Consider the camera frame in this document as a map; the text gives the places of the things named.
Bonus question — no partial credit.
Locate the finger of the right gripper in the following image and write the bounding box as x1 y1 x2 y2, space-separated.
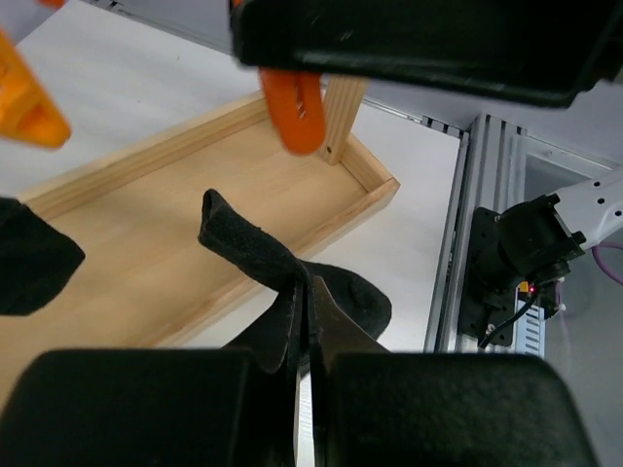
230 1 622 108

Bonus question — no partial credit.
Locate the white slotted cable duct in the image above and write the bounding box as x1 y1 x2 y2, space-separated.
514 305 546 359

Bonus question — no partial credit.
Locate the aluminium mounting rail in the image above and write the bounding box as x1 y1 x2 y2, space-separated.
96 0 623 354

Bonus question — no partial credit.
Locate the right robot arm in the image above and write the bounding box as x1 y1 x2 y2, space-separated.
229 1 622 290

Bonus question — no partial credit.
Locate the wooden hanger rack frame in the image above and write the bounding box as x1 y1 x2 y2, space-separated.
17 72 401 349

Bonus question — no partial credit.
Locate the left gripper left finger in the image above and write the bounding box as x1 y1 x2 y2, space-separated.
1 282 306 466

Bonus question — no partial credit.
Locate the white round clip hanger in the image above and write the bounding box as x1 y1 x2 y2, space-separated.
1 14 326 155

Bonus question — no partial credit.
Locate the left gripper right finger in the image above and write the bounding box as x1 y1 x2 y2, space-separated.
309 277 599 466

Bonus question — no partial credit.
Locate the black sock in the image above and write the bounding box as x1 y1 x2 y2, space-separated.
198 189 391 374
1 197 86 316

